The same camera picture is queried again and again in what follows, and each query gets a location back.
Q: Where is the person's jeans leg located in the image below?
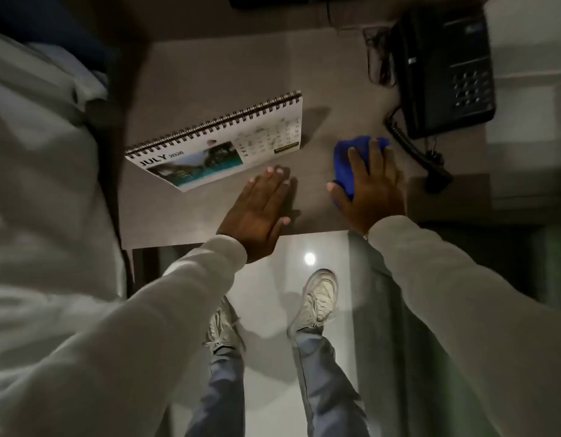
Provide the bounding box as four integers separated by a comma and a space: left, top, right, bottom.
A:
184, 345, 247, 437
291, 327, 371, 437

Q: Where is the person's left white sneaker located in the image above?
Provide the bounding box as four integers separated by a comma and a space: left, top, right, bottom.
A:
202, 296, 247, 356

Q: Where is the person's right jeans leg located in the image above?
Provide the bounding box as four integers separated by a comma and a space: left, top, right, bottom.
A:
291, 327, 371, 437

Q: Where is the blue cleaning cloth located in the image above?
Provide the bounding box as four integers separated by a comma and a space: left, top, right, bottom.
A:
332, 135, 391, 209

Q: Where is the spiral-bound desk calendar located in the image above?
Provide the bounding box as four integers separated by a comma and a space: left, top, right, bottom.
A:
125, 90, 305, 193

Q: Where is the black desk telephone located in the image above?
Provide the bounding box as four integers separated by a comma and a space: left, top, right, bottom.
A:
389, 3, 498, 141

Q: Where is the person's left jeans leg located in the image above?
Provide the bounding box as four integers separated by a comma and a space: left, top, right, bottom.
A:
184, 345, 247, 437

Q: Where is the person's white sneaker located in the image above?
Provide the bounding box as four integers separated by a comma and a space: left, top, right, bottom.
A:
202, 296, 247, 356
287, 268, 340, 340

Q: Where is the person's right white sneaker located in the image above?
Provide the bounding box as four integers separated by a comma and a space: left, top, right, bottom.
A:
287, 268, 340, 340

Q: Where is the person's left hand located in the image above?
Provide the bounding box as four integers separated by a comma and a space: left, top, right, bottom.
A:
216, 166, 299, 265

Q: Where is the black coiled telephone cord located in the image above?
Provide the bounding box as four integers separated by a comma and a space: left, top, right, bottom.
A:
383, 106, 454, 195

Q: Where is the person's right hand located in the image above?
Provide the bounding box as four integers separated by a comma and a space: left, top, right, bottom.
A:
327, 138, 407, 237

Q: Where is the person's left forearm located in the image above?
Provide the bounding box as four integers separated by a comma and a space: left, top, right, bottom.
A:
16, 234, 249, 437

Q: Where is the person's right forearm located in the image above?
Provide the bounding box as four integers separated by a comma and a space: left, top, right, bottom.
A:
367, 215, 561, 437

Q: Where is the tangled thin black cable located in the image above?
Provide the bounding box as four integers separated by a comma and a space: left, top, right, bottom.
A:
362, 25, 397, 89

